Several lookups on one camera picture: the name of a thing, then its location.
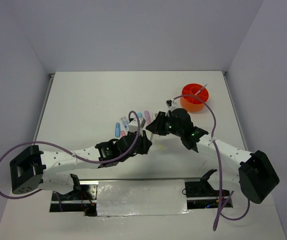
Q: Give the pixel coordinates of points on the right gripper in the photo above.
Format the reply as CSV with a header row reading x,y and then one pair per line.
x,y
155,126

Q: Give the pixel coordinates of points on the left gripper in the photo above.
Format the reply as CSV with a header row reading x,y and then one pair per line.
x,y
145,144

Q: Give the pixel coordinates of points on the small blue highlighter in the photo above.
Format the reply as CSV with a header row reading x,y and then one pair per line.
x,y
117,130

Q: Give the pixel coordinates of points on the grey pink pen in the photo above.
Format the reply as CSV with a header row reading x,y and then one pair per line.
x,y
151,137

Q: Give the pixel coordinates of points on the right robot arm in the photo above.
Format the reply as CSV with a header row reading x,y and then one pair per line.
x,y
248,172

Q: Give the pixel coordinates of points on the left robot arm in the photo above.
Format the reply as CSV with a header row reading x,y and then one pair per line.
x,y
34,169

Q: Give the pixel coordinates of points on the pink purple highlighter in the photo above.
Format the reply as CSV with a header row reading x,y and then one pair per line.
x,y
147,117

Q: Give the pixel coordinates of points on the light blue highlighter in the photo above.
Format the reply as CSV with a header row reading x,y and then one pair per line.
x,y
142,120

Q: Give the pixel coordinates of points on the orange round divided container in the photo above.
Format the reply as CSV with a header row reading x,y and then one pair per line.
x,y
191,102

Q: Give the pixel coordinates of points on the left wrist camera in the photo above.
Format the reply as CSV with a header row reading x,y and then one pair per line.
x,y
134,126

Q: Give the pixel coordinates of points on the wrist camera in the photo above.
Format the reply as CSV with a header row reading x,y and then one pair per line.
x,y
172,108
134,126

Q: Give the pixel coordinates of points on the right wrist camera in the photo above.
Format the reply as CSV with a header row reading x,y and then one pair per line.
x,y
172,108

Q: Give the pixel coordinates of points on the reflective silver base plate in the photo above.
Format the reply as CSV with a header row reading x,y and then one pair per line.
x,y
141,198

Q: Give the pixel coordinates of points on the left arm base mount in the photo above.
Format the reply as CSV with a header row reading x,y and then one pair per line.
x,y
83,201

